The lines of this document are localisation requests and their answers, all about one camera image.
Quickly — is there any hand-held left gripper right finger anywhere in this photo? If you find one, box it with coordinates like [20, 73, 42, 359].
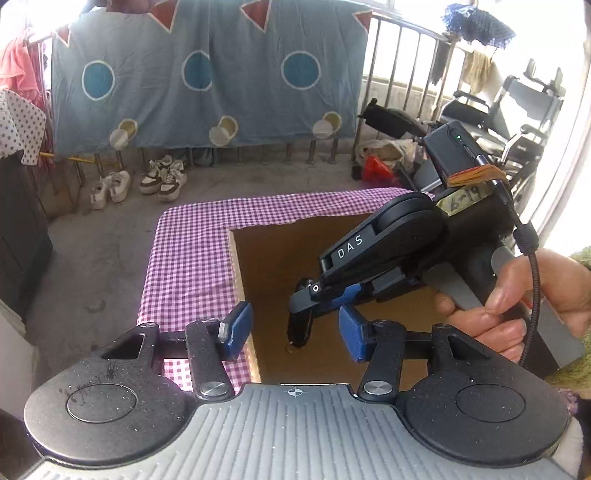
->
[338, 305, 492, 402]

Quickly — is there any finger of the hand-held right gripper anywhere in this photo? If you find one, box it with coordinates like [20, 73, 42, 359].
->
[287, 277, 372, 317]

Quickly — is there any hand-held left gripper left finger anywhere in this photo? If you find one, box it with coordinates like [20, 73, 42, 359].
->
[99, 301, 254, 401]

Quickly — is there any black glasses case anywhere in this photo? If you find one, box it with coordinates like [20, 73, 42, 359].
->
[286, 308, 317, 348]

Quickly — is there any brown cardboard box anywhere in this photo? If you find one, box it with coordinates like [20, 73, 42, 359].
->
[228, 212, 462, 386]

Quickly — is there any person's right forearm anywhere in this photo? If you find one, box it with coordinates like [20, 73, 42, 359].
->
[547, 247, 591, 416]

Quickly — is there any person's right hand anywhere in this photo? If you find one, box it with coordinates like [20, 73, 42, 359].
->
[434, 248, 591, 364]

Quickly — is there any red plastic bag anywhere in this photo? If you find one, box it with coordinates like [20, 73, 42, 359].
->
[361, 154, 394, 184]

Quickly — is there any purple checkered tablecloth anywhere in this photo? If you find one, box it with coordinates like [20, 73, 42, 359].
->
[137, 187, 437, 394]

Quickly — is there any beige cloth pile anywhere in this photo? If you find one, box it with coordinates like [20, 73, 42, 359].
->
[355, 137, 422, 168]

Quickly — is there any black scooter seat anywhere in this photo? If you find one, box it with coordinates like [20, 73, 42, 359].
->
[358, 98, 426, 140]

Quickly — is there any black wheelchair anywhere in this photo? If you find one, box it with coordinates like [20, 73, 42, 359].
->
[438, 59, 570, 195]

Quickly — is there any dark rag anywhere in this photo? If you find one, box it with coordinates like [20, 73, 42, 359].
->
[427, 41, 451, 86]

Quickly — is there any metal railing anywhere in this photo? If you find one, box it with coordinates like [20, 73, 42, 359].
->
[28, 9, 467, 195]

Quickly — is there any beige towel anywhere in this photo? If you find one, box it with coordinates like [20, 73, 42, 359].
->
[462, 48, 502, 95]

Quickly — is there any white shoe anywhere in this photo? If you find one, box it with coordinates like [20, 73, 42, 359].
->
[108, 170, 133, 205]
[89, 178, 112, 212]

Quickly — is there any blue dotted umbrella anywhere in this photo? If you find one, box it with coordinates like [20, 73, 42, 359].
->
[442, 2, 517, 50]

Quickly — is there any blue printed blanket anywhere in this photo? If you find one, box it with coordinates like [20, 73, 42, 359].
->
[48, 0, 371, 155]

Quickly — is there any yellow pole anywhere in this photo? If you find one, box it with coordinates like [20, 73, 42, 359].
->
[39, 151, 122, 169]

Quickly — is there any dark cabinet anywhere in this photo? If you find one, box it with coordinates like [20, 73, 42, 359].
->
[0, 151, 54, 319]

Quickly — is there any white star-dotted cloth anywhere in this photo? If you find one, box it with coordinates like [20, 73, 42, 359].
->
[0, 88, 48, 167]

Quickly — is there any pink garment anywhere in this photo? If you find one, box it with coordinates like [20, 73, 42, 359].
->
[0, 32, 52, 108]

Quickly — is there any black braided cable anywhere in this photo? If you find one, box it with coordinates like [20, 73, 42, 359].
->
[475, 154, 542, 369]

